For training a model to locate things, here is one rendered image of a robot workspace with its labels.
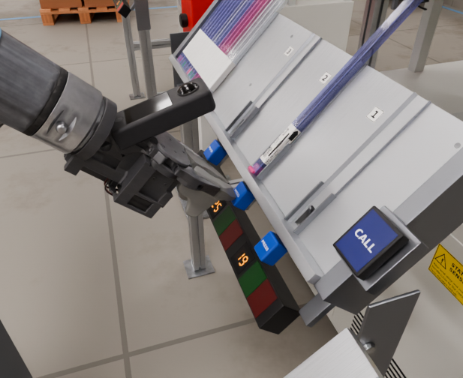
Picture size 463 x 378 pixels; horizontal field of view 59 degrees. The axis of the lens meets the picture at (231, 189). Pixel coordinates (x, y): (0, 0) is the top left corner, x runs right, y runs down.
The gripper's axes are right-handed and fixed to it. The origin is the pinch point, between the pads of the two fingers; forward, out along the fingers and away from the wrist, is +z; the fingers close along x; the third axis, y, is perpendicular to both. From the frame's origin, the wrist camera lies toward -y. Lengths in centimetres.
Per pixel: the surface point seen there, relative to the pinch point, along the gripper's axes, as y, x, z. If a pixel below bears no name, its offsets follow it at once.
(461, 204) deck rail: -17.1, 21.1, 3.8
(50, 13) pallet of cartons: 74, -377, 9
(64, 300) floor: 77, -51, 21
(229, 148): -3.2, -5.7, -0.6
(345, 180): -11.4, 11.6, 1.6
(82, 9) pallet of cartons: 53, -373, 28
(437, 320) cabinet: -2.7, 11.9, 43.7
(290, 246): -2.9, 14.5, -0.6
